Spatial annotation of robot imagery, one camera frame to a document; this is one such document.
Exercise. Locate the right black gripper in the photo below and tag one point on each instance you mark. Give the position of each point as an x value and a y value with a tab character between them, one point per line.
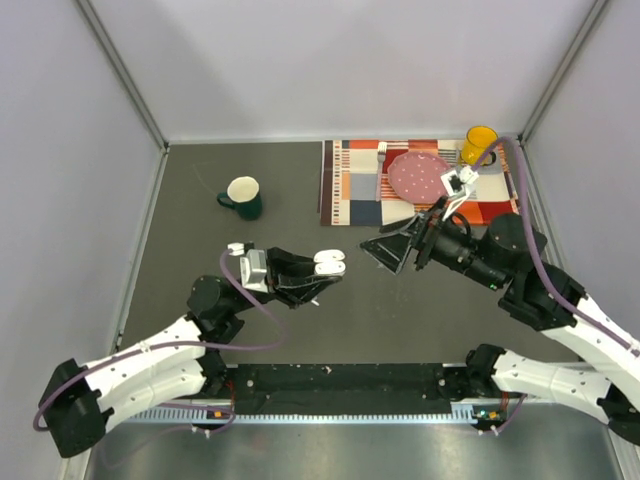
390	249

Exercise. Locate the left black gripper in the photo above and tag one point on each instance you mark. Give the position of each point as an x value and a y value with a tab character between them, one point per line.
290	277

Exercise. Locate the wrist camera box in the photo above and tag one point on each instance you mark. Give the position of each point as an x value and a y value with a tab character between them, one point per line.
459	186
253	266

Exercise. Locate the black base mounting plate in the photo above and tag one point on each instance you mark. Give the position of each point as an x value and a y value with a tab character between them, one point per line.
345	389

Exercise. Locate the colourful patchwork placemat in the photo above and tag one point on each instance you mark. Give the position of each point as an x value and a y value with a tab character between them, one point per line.
353	193

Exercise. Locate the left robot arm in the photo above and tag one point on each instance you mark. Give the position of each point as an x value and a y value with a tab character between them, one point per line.
83	402

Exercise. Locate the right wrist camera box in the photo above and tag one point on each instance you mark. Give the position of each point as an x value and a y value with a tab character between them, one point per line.
459	186

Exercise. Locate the pink polka dot plate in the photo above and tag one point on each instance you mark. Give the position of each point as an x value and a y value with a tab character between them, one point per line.
415	177

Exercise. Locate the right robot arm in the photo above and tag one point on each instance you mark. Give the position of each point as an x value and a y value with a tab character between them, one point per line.
557	307

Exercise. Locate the dark green mug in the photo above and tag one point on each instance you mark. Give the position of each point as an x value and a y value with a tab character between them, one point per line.
244	197

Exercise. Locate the small white earbud case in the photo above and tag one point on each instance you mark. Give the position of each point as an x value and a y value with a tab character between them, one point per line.
329	262

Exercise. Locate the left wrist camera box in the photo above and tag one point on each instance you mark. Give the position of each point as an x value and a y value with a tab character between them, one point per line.
253	266

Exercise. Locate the pink handled fork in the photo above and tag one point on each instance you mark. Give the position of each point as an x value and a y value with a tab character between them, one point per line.
381	157

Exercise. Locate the yellow mug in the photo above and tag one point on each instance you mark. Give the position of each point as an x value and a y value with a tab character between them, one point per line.
477	140

